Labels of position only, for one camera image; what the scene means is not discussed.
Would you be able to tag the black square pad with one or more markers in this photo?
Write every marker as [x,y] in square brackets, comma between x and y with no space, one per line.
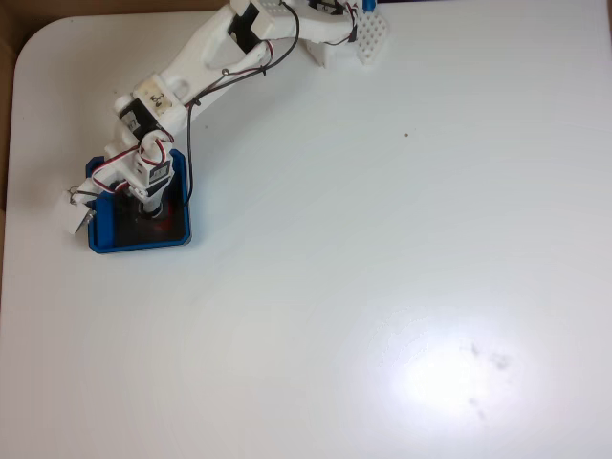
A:
[129,229]

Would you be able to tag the white square camera box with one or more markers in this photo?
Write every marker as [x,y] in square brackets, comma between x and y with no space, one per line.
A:
[72,212]

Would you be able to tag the white perforated base plate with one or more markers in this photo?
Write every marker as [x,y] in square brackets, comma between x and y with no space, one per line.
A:
[373,38]

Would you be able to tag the blue square box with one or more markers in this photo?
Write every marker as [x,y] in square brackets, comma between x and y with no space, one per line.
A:
[100,229]

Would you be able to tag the blue table clamp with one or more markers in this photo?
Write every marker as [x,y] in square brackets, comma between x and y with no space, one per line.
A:
[369,5]

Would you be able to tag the red tape roll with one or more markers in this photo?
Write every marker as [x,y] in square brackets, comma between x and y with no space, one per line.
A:
[165,222]

